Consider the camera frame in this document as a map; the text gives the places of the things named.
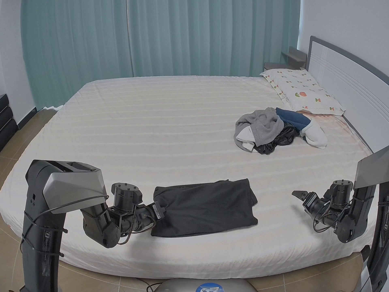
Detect black cable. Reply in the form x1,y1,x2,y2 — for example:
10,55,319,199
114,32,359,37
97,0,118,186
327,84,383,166
21,195,110,253
138,278,165,292
117,206,137,245
313,207,335,233

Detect blue-green curtain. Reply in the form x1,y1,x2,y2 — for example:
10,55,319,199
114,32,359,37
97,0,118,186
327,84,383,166
21,0,134,110
126,0,301,78

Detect grey bedside table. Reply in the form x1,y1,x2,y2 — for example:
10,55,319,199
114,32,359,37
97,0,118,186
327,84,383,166
263,46,307,71

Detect pile of clothes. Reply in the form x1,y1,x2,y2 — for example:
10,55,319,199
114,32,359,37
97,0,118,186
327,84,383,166
233,107,328,156

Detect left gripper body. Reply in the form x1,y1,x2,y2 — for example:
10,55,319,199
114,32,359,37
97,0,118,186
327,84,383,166
143,203,165,226

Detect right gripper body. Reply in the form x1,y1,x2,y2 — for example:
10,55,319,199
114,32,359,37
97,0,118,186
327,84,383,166
302,191,327,217

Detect white printed pillow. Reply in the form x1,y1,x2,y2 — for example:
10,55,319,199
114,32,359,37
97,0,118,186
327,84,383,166
260,68,346,116

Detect bed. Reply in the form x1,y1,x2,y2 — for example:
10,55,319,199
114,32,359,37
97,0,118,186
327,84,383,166
0,35,389,279

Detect black T-shirt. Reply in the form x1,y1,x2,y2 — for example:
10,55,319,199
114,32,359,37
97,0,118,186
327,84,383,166
150,178,259,238

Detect black chest of drawers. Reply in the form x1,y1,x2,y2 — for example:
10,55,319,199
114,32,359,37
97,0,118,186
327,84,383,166
0,94,17,151

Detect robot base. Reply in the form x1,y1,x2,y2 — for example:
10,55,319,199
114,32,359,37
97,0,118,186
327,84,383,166
153,278,257,292

